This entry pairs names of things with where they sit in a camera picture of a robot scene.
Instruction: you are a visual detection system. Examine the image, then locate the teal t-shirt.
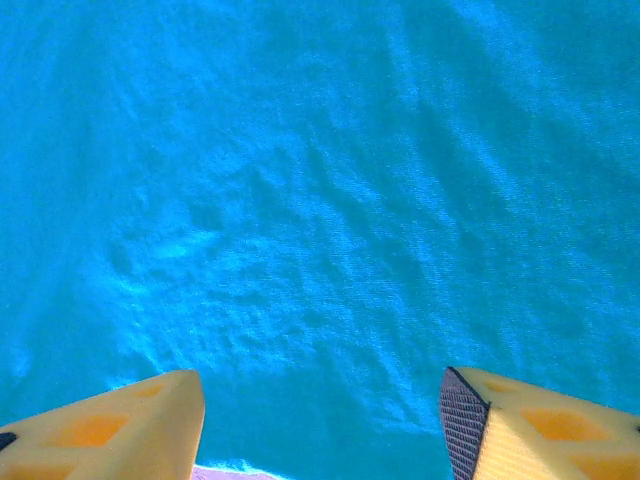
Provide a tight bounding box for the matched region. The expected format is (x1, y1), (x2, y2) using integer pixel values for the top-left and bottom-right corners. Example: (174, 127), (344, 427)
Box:
(0, 0), (640, 480)

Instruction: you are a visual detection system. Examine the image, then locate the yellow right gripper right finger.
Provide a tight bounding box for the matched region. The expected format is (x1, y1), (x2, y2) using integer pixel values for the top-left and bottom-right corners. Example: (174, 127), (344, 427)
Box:
(439, 366), (640, 480)

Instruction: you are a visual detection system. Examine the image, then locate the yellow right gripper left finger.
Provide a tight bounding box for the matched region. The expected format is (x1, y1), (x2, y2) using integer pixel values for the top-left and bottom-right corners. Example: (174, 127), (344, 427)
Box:
(0, 368), (206, 480)

